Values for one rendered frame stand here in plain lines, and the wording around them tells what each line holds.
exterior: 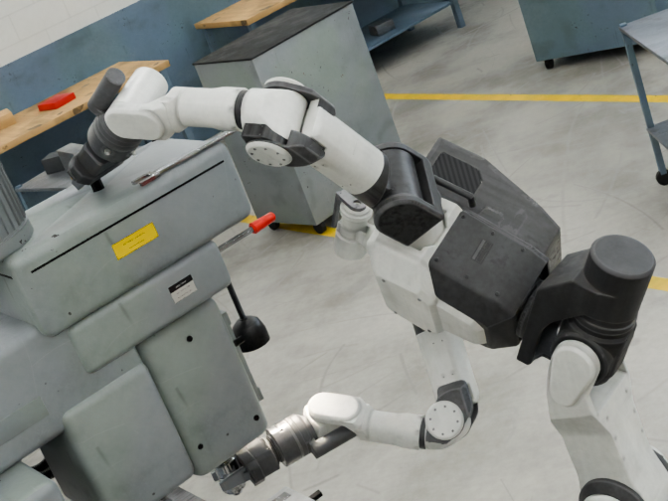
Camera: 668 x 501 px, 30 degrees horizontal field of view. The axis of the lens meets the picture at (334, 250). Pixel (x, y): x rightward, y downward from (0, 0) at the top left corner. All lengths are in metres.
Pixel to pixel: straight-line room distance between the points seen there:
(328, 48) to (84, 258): 5.01
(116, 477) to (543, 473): 2.37
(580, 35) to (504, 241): 6.19
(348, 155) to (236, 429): 0.66
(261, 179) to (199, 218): 4.92
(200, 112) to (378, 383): 3.39
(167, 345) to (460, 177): 0.63
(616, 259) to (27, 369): 1.02
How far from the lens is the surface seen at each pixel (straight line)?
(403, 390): 5.22
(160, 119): 2.07
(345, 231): 2.41
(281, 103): 2.02
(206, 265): 2.33
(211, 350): 2.38
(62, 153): 7.07
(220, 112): 2.03
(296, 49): 6.96
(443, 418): 2.51
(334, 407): 2.57
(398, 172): 2.18
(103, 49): 9.56
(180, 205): 2.28
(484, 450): 4.66
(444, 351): 2.54
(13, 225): 2.19
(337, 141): 2.04
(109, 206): 2.22
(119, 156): 2.21
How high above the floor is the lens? 2.48
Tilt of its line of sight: 21 degrees down
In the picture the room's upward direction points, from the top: 21 degrees counter-clockwise
